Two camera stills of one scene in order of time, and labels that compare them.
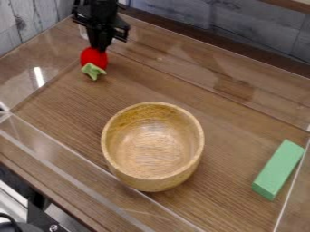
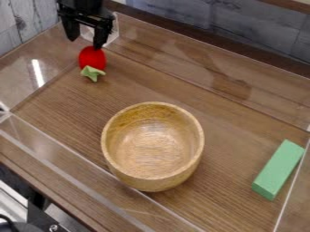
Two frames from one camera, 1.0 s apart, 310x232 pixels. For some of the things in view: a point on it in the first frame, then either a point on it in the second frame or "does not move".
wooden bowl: (152, 143) does not move
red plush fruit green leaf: (93, 61) does not move
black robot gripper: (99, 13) -> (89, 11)
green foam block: (276, 169) does not move
